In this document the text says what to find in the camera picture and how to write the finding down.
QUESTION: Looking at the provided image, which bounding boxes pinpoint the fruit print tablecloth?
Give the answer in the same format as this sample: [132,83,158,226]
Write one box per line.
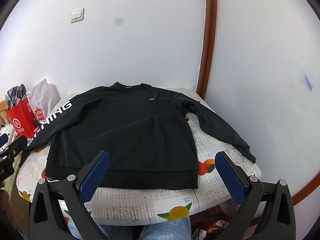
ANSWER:
[16,87,262,226]

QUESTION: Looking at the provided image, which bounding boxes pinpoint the white wall switch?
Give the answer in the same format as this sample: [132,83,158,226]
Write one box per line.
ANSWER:
[70,7,85,23]

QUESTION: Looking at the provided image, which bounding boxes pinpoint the brown wooden door frame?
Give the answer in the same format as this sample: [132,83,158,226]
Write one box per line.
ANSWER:
[196,0,217,99]

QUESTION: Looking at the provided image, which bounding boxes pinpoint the blue jeans legs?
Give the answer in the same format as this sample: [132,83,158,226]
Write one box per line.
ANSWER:
[98,217,191,240]

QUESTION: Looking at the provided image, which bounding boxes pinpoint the black sweatshirt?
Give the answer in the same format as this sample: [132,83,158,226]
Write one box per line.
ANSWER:
[22,83,256,190]

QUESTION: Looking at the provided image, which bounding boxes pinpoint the plaid cloth in bag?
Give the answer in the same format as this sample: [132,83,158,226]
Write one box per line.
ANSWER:
[5,84,27,109]

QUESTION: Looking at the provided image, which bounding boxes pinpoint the white plastic shopping bag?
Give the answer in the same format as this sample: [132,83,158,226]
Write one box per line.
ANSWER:
[26,79,58,123]

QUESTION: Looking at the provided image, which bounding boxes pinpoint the red paper bag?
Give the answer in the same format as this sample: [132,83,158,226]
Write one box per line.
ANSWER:
[7,98,37,138]

